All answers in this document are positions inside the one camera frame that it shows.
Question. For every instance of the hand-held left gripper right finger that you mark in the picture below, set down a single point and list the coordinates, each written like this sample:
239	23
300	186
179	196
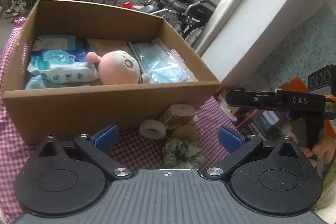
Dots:
231	140

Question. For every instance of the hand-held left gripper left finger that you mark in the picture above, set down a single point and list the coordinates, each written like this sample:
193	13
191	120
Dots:
106	138

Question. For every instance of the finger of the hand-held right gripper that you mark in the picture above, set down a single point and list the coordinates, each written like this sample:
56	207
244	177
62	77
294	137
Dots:
241	99

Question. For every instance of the brown cardboard box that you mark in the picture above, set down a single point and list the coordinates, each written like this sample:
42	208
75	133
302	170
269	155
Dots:
105	106

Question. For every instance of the white tape roll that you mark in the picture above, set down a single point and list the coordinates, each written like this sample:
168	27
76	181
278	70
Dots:
147	125

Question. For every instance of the brown fuzzy ball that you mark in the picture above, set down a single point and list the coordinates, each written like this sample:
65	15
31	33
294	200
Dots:
183	132

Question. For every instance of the green scrunchie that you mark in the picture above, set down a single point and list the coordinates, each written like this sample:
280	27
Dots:
181	151

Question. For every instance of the gold foil snack packet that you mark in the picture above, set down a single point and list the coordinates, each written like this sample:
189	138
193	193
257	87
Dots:
176	112

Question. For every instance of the pink plush doll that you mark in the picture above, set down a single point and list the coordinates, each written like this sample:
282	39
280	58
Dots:
118	69

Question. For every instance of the white blue wet wipes pack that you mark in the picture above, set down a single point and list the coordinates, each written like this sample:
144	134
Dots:
65	73

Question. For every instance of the clear bag of face masks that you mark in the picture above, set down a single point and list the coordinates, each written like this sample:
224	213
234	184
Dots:
162	64

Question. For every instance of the teal checked cloth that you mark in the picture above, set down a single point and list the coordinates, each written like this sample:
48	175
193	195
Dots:
35	83

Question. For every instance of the brown striped packet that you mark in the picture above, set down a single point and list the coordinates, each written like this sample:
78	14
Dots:
110	44

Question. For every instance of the light blue box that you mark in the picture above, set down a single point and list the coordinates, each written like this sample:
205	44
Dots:
52	43

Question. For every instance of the person's right hand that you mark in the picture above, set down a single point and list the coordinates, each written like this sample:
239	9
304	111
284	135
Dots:
325	150

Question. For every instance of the dark printed box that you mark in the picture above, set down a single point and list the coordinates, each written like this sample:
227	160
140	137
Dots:
262	121

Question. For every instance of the teal patterned blanket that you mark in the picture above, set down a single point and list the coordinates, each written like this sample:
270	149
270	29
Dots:
302	43

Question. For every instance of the black wheelchair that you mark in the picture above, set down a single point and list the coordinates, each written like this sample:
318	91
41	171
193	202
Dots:
199	8

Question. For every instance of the red plastic container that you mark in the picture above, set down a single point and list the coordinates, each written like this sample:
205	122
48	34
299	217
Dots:
127	5

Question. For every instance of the pairs of shoes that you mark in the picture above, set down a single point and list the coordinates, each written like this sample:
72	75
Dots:
21	12

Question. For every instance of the white and dark sneaker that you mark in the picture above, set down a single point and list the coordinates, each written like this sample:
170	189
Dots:
9	10

